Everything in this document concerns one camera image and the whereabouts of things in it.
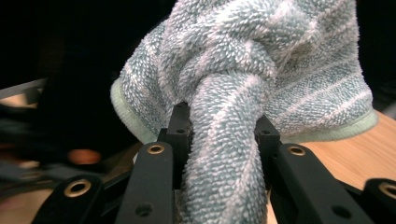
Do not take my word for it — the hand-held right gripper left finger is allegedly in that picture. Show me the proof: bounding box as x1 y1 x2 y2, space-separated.
114 101 193 224

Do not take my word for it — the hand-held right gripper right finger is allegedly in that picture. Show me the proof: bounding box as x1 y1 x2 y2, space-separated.
253 114 375 224

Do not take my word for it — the striped light green towel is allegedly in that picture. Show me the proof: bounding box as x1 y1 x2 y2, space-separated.
109 0 380 224

